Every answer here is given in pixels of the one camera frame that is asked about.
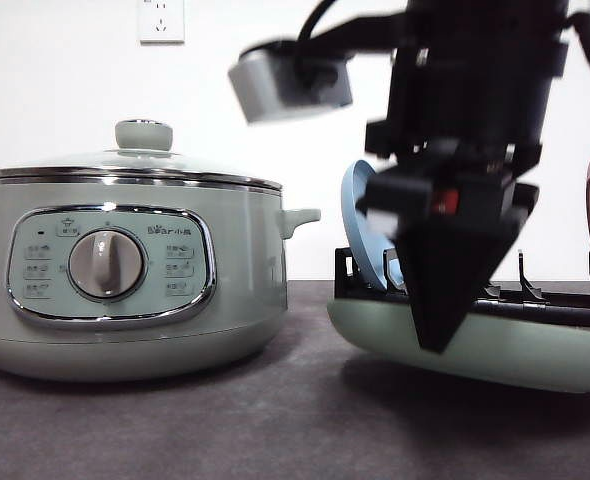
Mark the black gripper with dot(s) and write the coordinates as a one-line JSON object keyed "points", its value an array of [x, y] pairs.
{"points": [[471, 86]]}

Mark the glass lid with green knob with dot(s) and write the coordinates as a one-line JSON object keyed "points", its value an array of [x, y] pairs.
{"points": [[143, 153]]}

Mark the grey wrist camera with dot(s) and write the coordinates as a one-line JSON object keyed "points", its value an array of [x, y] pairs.
{"points": [[284, 78]]}

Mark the white wall socket left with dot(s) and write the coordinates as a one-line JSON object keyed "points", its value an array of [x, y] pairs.
{"points": [[162, 23]]}

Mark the green plate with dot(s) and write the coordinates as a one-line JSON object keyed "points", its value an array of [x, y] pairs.
{"points": [[531, 349]]}

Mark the black dish rack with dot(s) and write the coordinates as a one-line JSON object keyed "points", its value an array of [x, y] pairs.
{"points": [[522, 300]]}

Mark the blue plate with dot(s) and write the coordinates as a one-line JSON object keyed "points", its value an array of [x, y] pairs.
{"points": [[370, 236]]}

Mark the black camera cable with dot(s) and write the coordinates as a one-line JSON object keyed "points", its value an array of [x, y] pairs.
{"points": [[391, 31]]}

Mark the green electric steamer pot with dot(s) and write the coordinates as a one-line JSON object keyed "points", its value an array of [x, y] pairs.
{"points": [[115, 274]]}

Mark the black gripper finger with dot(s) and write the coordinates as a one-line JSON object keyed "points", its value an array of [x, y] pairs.
{"points": [[446, 264]]}

